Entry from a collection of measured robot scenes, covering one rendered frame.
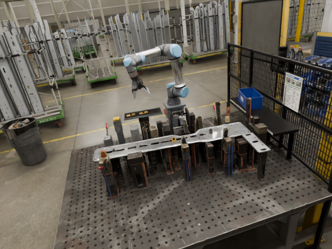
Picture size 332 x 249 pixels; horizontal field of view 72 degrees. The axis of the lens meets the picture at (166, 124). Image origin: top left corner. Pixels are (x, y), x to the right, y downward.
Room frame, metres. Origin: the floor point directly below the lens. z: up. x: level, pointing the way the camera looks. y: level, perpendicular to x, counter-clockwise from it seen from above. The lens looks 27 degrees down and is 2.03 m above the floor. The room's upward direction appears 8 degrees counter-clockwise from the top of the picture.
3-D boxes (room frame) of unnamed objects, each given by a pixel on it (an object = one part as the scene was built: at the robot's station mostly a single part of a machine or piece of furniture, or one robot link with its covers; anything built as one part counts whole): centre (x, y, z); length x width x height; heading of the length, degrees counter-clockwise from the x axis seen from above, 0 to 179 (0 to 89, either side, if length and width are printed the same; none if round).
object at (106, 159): (1.50, 0.52, 0.88); 0.15 x 0.11 x 0.36; 5
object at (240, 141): (1.61, -0.61, 0.84); 0.11 x 0.10 x 0.28; 5
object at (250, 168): (1.60, -0.69, 0.84); 0.11 x 0.06 x 0.29; 5
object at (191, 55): (9.66, -2.14, 0.88); 1.91 x 1.01 x 1.76; 104
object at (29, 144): (3.41, 2.32, 0.36); 0.54 x 0.50 x 0.73; 12
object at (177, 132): (1.96, -0.13, 0.94); 0.18 x 0.13 x 0.49; 95
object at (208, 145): (1.60, -0.34, 0.84); 0.11 x 0.08 x 0.29; 5
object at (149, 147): (1.73, -0.03, 1.00); 1.38 x 0.22 x 0.02; 95
